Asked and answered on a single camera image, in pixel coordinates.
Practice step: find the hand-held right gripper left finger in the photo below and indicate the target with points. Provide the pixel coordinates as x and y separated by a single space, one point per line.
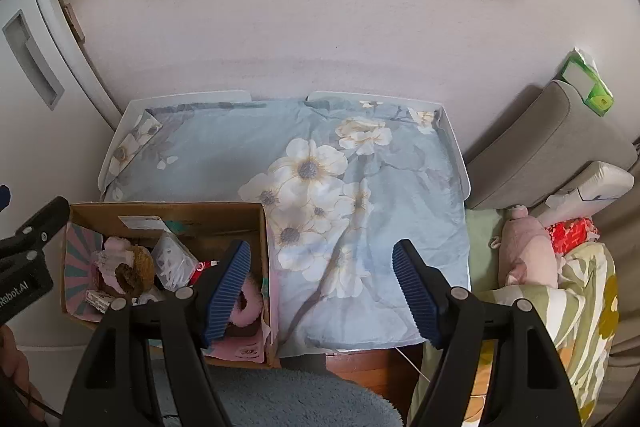
227 292

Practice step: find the green striped blanket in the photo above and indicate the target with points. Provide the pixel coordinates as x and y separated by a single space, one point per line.
585 307

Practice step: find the small patterned packet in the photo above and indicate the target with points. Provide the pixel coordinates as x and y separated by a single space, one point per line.
97 301

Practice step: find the pink pig plush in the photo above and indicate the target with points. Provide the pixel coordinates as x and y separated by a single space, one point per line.
527 247

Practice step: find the cardboard box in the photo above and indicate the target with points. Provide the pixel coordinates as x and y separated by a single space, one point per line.
200 217

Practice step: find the blue floral cloth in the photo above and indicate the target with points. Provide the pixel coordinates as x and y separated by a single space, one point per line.
400 167

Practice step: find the grey headboard cushion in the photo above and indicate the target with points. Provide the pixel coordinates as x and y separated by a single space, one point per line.
540 142

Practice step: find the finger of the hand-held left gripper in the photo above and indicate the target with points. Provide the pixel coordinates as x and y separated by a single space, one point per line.
4 198
40 222

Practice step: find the green tissue pack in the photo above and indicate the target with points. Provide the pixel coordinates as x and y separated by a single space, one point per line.
597 99

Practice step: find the pale green sheet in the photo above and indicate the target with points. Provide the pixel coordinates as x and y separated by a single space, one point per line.
482 252

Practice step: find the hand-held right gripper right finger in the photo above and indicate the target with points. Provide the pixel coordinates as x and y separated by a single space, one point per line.
417 292

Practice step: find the white pillow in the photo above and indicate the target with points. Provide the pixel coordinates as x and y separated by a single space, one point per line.
600 184

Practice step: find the red patterned package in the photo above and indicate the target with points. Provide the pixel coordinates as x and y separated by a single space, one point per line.
572 234

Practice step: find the white desk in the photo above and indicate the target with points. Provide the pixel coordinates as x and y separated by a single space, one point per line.
457 142

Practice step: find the white door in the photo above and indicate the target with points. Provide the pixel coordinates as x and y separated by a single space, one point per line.
80 97

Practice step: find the red carton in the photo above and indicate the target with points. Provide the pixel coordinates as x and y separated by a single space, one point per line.
202 272

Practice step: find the clear plastic box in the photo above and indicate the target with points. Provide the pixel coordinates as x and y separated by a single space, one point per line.
172 262

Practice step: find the brown plush bear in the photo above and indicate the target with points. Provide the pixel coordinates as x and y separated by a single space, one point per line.
137 269

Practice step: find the brown door hinge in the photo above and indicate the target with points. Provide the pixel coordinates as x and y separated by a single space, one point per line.
75 23

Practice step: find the pink fluffy scrunchie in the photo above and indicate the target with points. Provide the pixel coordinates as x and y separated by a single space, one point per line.
254 299
115 249

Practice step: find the person's left hand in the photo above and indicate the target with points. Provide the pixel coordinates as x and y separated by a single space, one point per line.
20 367

